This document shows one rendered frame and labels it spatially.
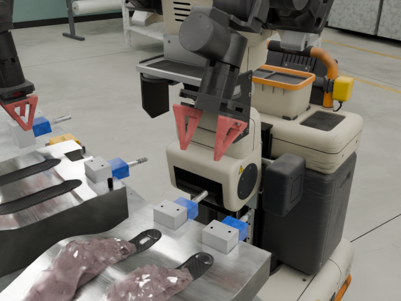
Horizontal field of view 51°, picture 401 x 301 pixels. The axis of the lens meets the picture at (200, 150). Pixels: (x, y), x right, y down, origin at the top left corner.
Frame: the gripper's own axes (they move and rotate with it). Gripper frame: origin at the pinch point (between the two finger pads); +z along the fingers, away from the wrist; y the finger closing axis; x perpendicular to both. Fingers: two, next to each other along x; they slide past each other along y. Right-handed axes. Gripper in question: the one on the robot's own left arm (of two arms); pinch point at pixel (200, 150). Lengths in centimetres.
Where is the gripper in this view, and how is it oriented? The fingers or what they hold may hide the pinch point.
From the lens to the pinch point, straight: 71.1
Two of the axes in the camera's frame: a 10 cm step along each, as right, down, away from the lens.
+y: 8.1, 2.6, -5.2
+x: 5.3, 0.6, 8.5
